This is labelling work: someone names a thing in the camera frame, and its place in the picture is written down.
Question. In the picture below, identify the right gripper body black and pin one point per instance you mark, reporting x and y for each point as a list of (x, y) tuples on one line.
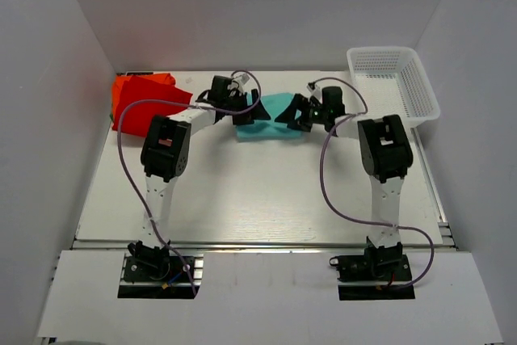
[(320, 115)]

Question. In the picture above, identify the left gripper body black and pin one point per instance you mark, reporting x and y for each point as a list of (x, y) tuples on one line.
[(237, 107)]

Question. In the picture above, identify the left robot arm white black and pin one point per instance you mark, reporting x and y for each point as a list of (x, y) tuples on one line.
[(166, 148)]

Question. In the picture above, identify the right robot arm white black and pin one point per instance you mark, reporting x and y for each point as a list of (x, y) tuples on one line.
[(385, 154)]

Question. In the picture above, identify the white plastic basket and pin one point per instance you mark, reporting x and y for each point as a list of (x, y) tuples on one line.
[(392, 80)]

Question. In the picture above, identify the red folded t shirt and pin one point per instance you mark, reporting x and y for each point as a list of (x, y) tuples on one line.
[(137, 120)]

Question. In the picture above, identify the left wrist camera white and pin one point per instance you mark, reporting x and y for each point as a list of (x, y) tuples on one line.
[(238, 82)]

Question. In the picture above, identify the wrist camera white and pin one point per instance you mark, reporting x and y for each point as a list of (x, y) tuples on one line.
[(238, 82), (314, 90)]

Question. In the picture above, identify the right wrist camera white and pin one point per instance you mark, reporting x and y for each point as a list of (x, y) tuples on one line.
[(314, 90)]

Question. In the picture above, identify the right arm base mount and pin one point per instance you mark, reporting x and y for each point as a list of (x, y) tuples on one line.
[(378, 274)]

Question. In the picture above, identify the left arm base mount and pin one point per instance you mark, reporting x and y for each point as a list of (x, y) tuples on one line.
[(155, 273)]

